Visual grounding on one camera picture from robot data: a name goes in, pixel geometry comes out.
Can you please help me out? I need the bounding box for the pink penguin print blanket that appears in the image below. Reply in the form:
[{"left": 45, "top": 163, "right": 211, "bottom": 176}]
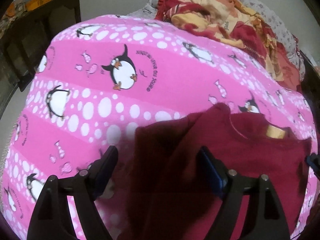
[{"left": 2, "top": 15, "right": 317, "bottom": 239}]

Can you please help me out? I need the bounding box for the yellow orange box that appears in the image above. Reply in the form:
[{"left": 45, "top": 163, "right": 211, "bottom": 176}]
[{"left": 25, "top": 0, "right": 51, "bottom": 11}]

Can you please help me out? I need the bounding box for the maroon red t-shirt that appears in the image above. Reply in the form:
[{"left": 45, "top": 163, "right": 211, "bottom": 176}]
[{"left": 119, "top": 103, "right": 311, "bottom": 239}]

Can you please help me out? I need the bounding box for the grey floral pillow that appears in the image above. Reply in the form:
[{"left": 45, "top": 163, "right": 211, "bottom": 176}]
[{"left": 127, "top": 0, "right": 307, "bottom": 74}]

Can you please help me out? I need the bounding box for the red yellow floral quilt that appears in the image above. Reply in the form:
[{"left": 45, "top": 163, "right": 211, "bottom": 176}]
[{"left": 155, "top": 0, "right": 300, "bottom": 91}]

